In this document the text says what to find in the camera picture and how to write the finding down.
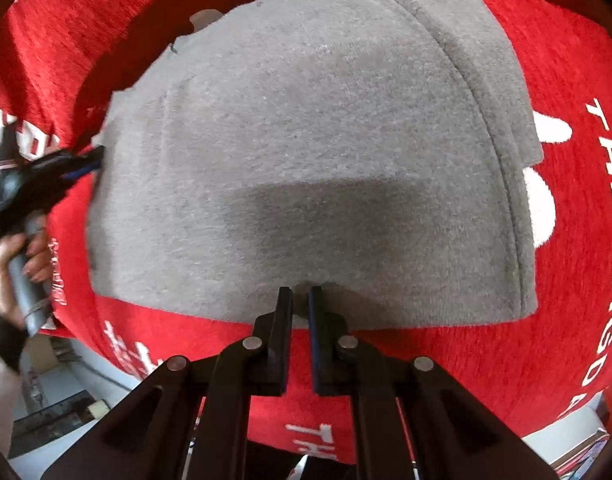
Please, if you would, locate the grey small shirt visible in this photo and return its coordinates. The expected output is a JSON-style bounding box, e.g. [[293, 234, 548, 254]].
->
[[86, 0, 542, 328]]

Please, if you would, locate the person's left hand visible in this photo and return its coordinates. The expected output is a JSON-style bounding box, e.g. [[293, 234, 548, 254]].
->
[[0, 230, 53, 330]]

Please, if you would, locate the red blanket with white lettering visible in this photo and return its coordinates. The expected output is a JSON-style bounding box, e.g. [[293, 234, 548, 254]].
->
[[0, 0, 612, 436]]

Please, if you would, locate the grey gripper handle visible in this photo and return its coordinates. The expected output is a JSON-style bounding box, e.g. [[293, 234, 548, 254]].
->
[[8, 212, 52, 337]]

